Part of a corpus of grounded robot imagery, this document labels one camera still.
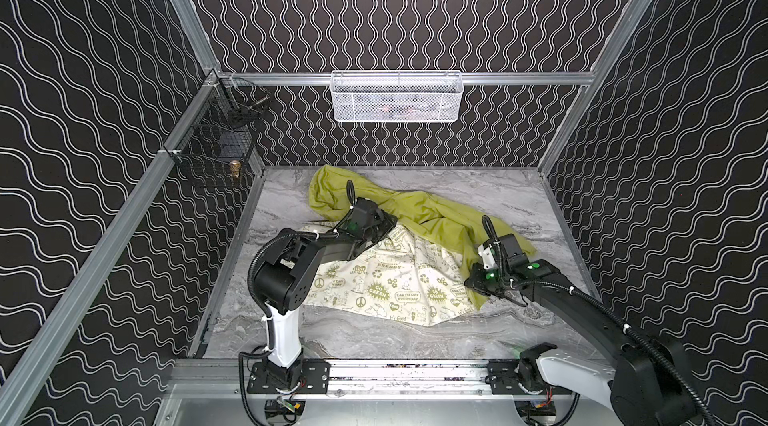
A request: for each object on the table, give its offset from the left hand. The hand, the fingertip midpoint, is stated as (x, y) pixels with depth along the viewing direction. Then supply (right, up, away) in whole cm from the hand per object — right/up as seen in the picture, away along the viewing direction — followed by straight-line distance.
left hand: (410, 220), depth 94 cm
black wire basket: (-60, +26, -1) cm, 65 cm away
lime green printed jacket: (+3, -16, -6) cm, 18 cm away
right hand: (+15, -17, -10) cm, 25 cm away
